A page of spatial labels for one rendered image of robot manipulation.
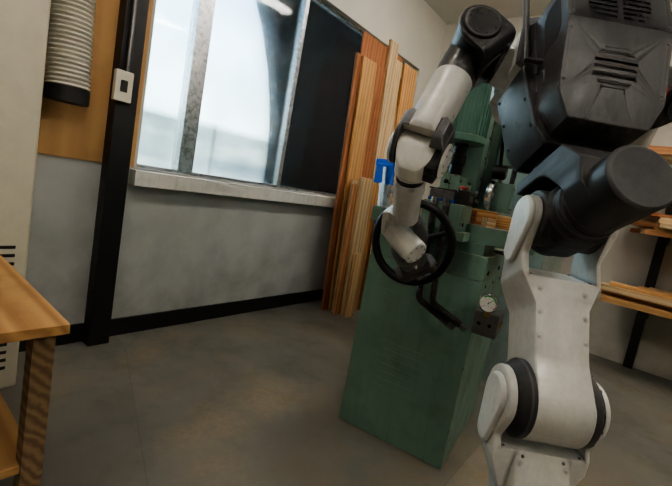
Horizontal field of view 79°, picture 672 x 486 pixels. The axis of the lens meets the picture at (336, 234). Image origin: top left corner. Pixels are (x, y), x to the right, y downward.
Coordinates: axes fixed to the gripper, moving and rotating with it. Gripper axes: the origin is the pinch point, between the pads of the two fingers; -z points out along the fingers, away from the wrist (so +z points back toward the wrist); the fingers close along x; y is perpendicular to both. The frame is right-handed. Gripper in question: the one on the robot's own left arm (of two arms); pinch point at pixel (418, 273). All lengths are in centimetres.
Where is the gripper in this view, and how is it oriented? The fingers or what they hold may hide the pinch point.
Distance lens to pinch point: 129.7
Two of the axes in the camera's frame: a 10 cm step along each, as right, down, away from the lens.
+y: -2.8, -7.7, 5.8
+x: 9.0, -4.2, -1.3
